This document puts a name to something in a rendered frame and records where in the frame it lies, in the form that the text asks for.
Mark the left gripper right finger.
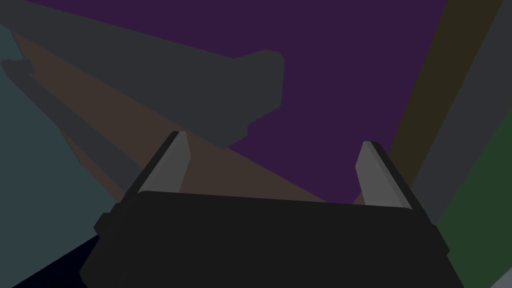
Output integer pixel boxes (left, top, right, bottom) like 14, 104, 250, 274
355, 140, 423, 211

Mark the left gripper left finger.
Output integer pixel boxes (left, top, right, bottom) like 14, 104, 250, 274
127, 130, 192, 200

